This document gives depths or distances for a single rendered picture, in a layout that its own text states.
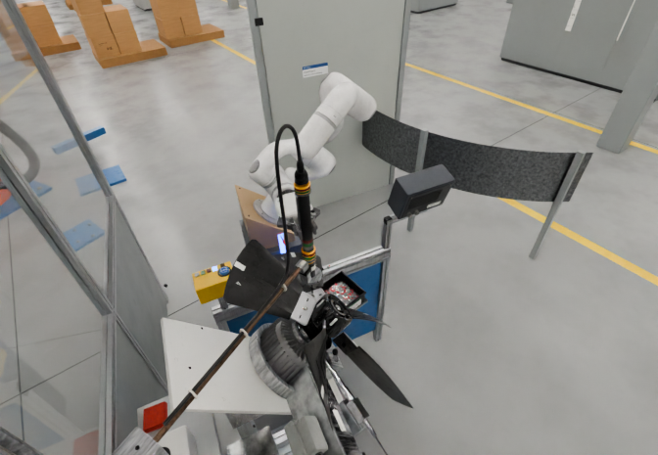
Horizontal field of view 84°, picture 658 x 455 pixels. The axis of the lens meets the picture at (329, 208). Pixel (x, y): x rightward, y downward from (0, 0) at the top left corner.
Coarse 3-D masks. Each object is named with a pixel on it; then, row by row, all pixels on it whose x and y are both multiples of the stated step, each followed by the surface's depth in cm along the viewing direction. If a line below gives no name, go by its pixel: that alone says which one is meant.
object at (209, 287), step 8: (200, 272) 150; (216, 272) 150; (200, 280) 147; (208, 280) 147; (216, 280) 146; (224, 280) 146; (200, 288) 144; (208, 288) 144; (216, 288) 147; (224, 288) 148; (200, 296) 146; (208, 296) 147; (216, 296) 149
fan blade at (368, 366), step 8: (352, 352) 117; (360, 352) 113; (352, 360) 120; (360, 360) 116; (368, 360) 112; (360, 368) 119; (368, 368) 116; (376, 368) 111; (368, 376) 119; (376, 376) 115; (384, 376) 109; (376, 384) 120; (384, 384) 114; (392, 384) 107; (392, 392) 114; (400, 392) 104; (400, 400) 112
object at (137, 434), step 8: (136, 432) 72; (144, 432) 72; (128, 440) 71; (136, 440) 71; (144, 440) 71; (152, 440) 71; (120, 448) 70; (128, 448) 70; (136, 448) 70; (144, 448) 70; (152, 448) 70; (160, 448) 71
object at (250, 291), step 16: (256, 240) 115; (240, 256) 107; (256, 256) 110; (272, 256) 114; (240, 272) 105; (256, 272) 108; (272, 272) 111; (240, 288) 103; (256, 288) 106; (272, 288) 109; (288, 288) 112; (240, 304) 102; (256, 304) 105; (272, 304) 108; (288, 304) 111
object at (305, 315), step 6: (306, 294) 115; (300, 300) 114; (312, 300) 116; (300, 306) 113; (306, 306) 114; (312, 306) 115; (294, 312) 112; (300, 312) 113; (306, 312) 114; (294, 318) 111; (300, 318) 112; (306, 318) 114
